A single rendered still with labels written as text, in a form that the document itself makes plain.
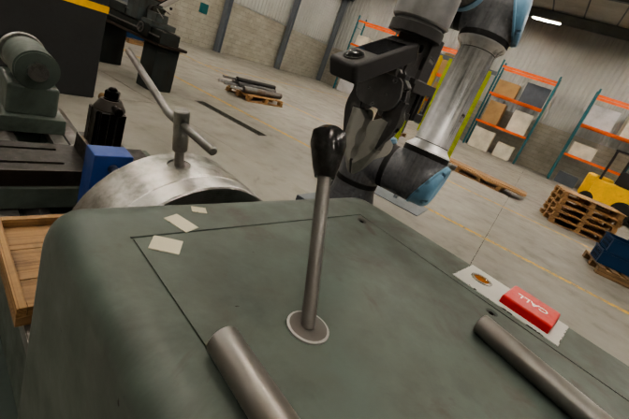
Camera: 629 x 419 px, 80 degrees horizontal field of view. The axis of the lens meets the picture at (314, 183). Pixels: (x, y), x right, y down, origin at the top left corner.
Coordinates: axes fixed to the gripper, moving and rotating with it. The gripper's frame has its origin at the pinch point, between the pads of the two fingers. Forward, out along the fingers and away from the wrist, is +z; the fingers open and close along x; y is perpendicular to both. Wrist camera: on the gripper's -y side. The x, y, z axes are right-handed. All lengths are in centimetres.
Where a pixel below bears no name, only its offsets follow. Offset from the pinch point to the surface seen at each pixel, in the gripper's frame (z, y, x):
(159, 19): 21, 230, 605
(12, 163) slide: 36, -25, 74
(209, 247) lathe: 7.6, -23.3, -4.5
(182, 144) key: 6.0, -15.8, 17.9
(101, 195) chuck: 15.3, -24.4, 19.9
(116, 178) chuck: 13.2, -22.4, 21.2
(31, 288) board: 45, -27, 38
